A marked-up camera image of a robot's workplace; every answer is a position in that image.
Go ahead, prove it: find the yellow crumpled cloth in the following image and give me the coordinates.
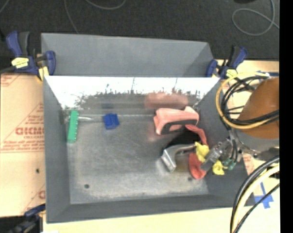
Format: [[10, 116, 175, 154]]
[[194, 141, 225, 176]]

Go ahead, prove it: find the red cloth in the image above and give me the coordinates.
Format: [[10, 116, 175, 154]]
[[185, 124, 209, 180]]

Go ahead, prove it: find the silver metal tool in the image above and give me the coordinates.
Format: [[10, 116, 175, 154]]
[[160, 144, 197, 172]]

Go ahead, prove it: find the pink and black brush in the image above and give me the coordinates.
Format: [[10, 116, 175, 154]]
[[153, 106, 200, 136]]

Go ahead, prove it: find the grey metal bin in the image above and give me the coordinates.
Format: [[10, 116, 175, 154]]
[[40, 32, 248, 223]]

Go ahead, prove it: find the small blue block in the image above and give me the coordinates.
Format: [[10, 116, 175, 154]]
[[103, 113, 121, 130]]

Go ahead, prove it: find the green flat block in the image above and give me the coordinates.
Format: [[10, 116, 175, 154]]
[[67, 110, 80, 143]]

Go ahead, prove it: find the brown cardboard board, red print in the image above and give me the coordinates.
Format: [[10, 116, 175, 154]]
[[0, 72, 47, 218]]

